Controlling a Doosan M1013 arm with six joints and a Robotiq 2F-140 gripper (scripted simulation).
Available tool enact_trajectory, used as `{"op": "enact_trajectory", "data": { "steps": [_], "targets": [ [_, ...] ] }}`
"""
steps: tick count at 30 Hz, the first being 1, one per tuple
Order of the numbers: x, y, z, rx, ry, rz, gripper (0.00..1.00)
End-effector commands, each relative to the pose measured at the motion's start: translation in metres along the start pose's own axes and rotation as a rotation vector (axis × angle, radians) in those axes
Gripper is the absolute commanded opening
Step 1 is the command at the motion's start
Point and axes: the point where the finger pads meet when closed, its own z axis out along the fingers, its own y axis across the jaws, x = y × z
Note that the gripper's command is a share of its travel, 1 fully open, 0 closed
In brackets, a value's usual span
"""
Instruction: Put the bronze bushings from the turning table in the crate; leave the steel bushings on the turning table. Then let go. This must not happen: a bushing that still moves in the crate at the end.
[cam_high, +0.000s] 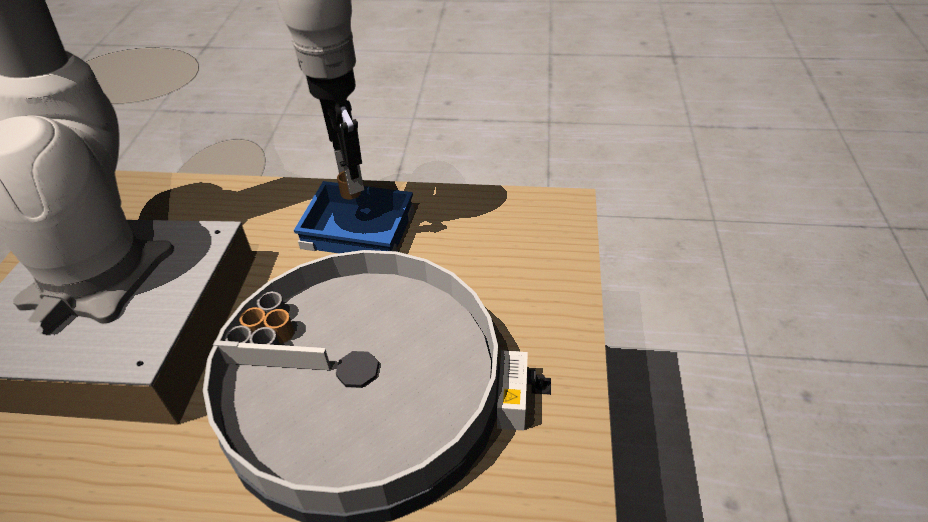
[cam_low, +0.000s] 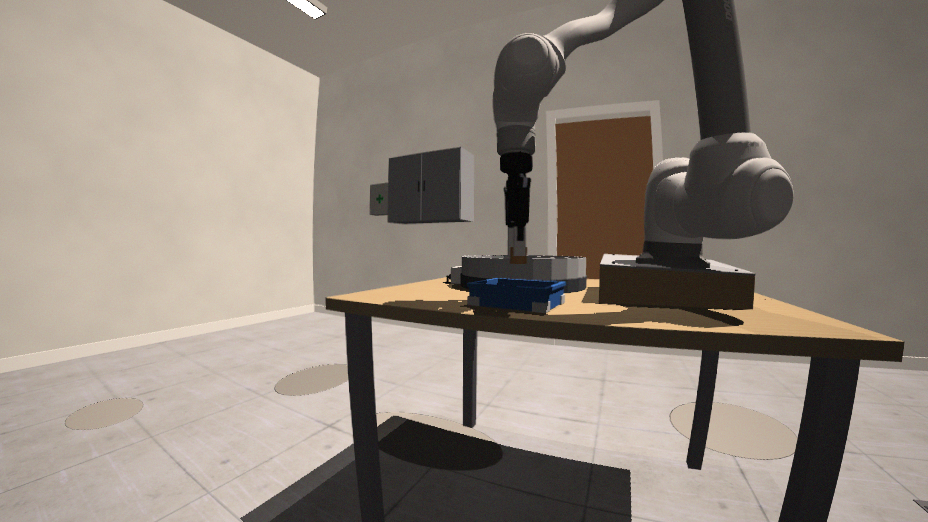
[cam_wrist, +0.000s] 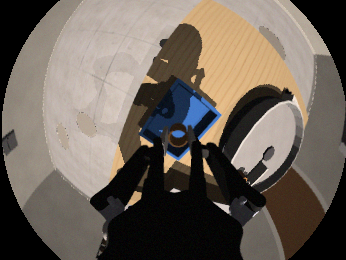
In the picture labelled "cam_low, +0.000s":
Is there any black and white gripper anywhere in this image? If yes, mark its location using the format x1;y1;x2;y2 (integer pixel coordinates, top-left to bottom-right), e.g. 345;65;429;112
500;151;532;256

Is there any blue plastic crate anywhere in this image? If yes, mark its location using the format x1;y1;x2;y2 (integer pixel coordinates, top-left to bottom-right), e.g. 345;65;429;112
467;278;566;313

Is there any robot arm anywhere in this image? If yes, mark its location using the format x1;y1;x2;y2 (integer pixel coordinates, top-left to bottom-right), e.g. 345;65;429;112
493;0;793;268

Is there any bronze bushing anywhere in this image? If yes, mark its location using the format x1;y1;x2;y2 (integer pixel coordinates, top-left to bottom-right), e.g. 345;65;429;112
510;247;527;264

